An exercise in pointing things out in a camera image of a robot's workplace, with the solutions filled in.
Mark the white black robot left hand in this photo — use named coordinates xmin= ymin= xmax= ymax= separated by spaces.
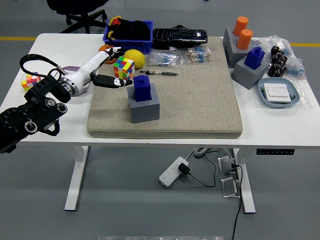
xmin=65 ymin=46 xmax=134 ymax=97

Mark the blue seal stamp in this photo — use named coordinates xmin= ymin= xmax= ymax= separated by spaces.
xmin=244 ymin=46 xmax=265 ymax=70
xmin=132 ymin=74 xmax=153 ymax=102

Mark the grey square seal holder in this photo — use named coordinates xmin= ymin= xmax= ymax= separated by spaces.
xmin=126 ymin=83 xmax=161 ymax=124
xmin=231 ymin=55 xmax=271 ymax=90

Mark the purple plate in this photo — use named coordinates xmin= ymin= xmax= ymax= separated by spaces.
xmin=61 ymin=64 xmax=94 ymax=95

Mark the orange fruit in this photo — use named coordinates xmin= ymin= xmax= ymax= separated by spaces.
xmin=98 ymin=44 xmax=118 ymax=65

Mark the black-edged colour cube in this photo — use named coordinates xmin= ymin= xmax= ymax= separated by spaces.
xmin=113 ymin=56 xmax=136 ymax=82

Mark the blue plastic bin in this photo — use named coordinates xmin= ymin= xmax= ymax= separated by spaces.
xmin=102 ymin=19 xmax=154 ymax=55

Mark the yellow lemon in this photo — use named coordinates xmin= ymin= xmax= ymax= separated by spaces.
xmin=124 ymin=49 xmax=146 ymax=70

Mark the white-edged pastel colour cube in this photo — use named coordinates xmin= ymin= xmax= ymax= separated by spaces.
xmin=20 ymin=72 xmax=42 ymax=92

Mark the yellow red toy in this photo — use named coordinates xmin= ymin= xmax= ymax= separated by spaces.
xmin=107 ymin=15 xmax=123 ymax=40

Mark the black cloth pouch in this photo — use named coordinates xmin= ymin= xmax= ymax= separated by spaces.
xmin=109 ymin=17 xmax=152 ymax=41

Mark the black office chair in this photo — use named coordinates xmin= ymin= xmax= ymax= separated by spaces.
xmin=46 ymin=0 xmax=111 ymax=35

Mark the black slim hand tool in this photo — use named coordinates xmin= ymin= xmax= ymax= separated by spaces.
xmin=139 ymin=69 xmax=179 ymax=77

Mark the bag of blue resistors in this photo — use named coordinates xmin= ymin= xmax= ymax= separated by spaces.
xmin=147 ymin=48 xmax=186 ymax=69

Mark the black wrapped flat device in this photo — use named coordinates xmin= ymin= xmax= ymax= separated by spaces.
xmin=151 ymin=24 xmax=209 ymax=50

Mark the grey-brown mat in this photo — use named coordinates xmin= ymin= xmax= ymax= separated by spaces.
xmin=86 ymin=36 xmax=244 ymax=140

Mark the bag of tan resistors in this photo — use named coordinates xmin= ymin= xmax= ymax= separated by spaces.
xmin=185 ymin=46 xmax=213 ymax=64

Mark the white power strip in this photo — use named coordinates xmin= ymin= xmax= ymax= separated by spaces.
xmin=158 ymin=156 xmax=190 ymax=188

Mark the tall grey double holder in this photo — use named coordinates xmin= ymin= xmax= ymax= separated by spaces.
xmin=222 ymin=26 xmax=253 ymax=69

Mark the orange cylinder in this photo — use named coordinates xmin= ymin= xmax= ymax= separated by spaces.
xmin=236 ymin=28 xmax=254 ymax=50
xmin=232 ymin=16 xmax=250 ymax=36

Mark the green circuit board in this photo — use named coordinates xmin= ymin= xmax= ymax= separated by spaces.
xmin=259 ymin=87 xmax=298 ymax=104

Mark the light blue plate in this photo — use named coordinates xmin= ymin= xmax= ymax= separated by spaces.
xmin=257 ymin=76 xmax=301 ymax=109

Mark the white table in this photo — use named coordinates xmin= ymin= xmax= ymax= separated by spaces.
xmin=0 ymin=33 xmax=320 ymax=215

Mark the black desk control panel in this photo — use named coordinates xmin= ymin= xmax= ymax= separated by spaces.
xmin=256 ymin=148 xmax=295 ymax=156

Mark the clear bag with blue parts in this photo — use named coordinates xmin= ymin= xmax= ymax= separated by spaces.
xmin=251 ymin=34 xmax=306 ymax=80

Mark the black adapter with cable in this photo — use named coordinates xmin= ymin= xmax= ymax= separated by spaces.
xmin=177 ymin=147 xmax=223 ymax=188

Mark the white power cord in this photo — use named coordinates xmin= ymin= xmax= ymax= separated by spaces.
xmin=184 ymin=146 xmax=236 ymax=161

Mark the metal pedal frame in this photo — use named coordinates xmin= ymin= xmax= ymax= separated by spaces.
xmin=220 ymin=176 xmax=241 ymax=199
xmin=217 ymin=156 xmax=238 ymax=175

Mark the long black cable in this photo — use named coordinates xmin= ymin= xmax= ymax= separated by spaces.
xmin=230 ymin=163 xmax=244 ymax=240

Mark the white square switch panel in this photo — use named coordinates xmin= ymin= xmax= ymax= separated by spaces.
xmin=263 ymin=83 xmax=292 ymax=103

